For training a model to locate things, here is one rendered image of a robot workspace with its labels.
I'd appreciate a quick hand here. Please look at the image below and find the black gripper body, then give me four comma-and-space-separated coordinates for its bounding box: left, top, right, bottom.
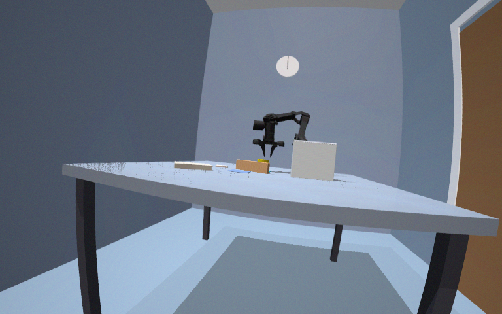
253, 130, 285, 147

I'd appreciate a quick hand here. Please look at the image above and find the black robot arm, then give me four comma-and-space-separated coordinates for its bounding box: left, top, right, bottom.
253, 111, 310, 141

